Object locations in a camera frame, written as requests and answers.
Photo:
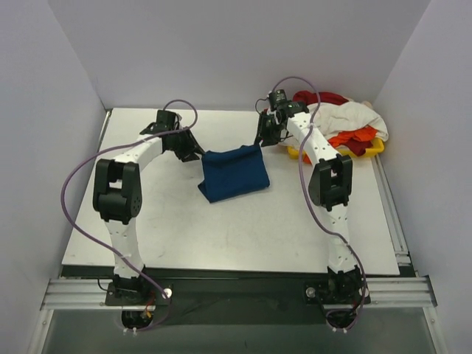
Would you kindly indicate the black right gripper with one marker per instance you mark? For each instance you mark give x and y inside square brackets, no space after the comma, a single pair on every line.
[266,130]

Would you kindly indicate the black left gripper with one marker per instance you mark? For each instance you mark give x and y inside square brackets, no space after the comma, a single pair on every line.
[188,146]

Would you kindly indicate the blue Mickey Mouse t-shirt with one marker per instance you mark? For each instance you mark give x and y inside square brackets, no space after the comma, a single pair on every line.
[233,173]

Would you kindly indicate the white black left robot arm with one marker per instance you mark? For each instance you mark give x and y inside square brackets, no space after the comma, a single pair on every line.
[117,197]

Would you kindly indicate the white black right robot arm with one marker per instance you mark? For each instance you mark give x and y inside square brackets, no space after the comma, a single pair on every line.
[327,195]

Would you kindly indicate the dark red t-shirt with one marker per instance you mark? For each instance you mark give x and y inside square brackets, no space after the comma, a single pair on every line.
[310,98]

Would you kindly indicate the white t-shirt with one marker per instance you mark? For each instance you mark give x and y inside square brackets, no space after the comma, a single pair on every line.
[333,119]

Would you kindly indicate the orange t-shirt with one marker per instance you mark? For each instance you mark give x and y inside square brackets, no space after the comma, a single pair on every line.
[365,134]

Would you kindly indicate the yellow plastic bin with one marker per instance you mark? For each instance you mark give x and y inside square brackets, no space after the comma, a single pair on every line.
[376,148]

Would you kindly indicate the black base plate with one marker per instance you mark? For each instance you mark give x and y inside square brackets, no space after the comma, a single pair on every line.
[234,312]

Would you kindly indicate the aluminium mounting rail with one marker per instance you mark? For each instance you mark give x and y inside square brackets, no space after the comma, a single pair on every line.
[397,292]

